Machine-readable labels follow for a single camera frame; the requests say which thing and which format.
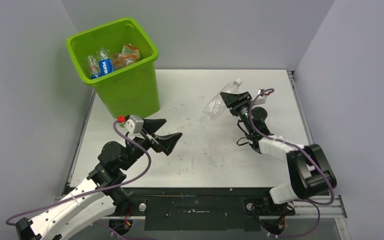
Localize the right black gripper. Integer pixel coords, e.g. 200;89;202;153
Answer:
221;91;255;134

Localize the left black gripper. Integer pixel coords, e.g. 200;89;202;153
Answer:
120;118;182;171

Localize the clear white-cap bottle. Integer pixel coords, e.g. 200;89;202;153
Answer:
203;78;243;120

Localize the orange label bottle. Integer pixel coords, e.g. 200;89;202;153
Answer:
112;43;141;70

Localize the green plastic bin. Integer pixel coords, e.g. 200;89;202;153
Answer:
66;17;160;118

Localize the Pepsi bottle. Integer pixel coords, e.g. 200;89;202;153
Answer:
97;48;115;77

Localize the blue label clear bottle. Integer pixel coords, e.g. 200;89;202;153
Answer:
85;55;101;80

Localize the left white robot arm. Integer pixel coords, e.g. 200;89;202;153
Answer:
14;115;183;240

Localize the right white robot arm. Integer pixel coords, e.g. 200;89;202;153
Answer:
219;88;337;214

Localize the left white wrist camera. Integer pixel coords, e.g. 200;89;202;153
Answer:
116;115;145;135

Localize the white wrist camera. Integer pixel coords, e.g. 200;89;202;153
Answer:
116;115;145;135
254;88;274;106

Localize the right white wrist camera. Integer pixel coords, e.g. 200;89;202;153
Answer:
254;88;274;106

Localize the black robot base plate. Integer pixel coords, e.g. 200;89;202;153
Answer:
108;187;296;234

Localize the aluminium frame rail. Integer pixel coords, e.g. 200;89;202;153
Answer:
293;195;348;219

